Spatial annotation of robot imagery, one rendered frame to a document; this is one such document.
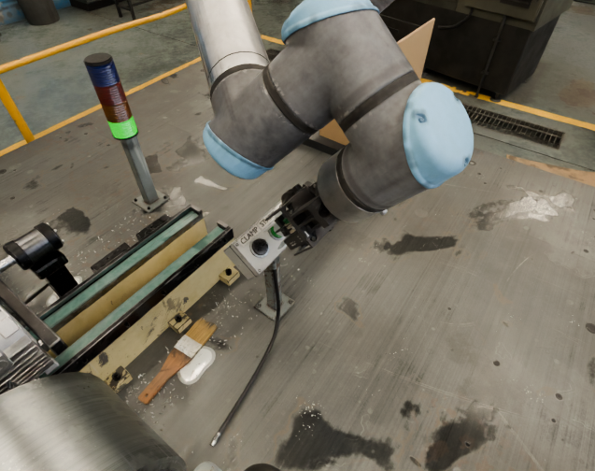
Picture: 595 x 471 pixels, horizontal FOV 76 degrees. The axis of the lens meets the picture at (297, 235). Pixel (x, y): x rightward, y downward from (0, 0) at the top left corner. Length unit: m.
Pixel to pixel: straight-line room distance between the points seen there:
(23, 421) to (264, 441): 0.42
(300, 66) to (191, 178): 0.91
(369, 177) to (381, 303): 0.56
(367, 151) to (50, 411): 0.42
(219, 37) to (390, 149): 0.27
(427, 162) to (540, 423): 0.65
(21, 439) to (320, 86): 0.45
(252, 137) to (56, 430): 0.36
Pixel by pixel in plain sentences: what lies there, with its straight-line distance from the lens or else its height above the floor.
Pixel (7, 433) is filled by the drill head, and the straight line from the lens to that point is 0.50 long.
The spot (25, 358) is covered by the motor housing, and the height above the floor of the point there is 1.03.
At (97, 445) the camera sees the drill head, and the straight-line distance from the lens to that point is 0.48.
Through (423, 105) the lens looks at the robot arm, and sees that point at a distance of 0.37.
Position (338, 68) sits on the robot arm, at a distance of 0.39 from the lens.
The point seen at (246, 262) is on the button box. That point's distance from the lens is 0.65.
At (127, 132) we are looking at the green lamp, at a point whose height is 1.05.
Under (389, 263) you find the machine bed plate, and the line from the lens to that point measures 1.00.
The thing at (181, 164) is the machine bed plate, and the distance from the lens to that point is 1.33.
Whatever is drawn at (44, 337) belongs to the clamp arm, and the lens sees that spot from 0.71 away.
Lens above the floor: 1.56
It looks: 47 degrees down
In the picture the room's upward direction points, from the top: straight up
